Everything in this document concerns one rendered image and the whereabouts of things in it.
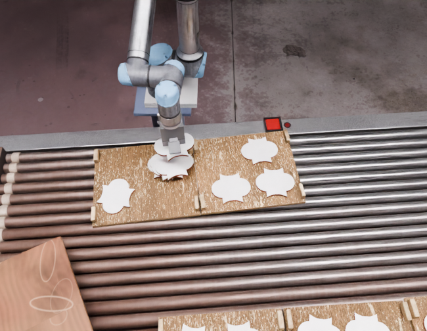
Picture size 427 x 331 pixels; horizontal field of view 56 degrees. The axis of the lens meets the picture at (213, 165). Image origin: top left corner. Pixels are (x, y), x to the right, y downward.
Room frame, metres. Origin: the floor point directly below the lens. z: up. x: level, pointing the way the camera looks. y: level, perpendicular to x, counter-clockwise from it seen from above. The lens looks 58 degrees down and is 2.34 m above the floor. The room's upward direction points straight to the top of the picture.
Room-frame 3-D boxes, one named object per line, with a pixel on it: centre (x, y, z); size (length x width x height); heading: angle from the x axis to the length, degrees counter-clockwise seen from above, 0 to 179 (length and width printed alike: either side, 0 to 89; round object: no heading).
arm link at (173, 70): (0.99, 0.16, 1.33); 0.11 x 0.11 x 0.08; 84
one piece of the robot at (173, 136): (0.86, 0.15, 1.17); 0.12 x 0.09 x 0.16; 9
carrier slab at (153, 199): (0.81, 0.27, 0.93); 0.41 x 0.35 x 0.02; 97
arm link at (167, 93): (0.89, 0.15, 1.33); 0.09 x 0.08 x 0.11; 174
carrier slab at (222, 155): (0.86, -0.13, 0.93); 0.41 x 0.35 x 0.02; 97
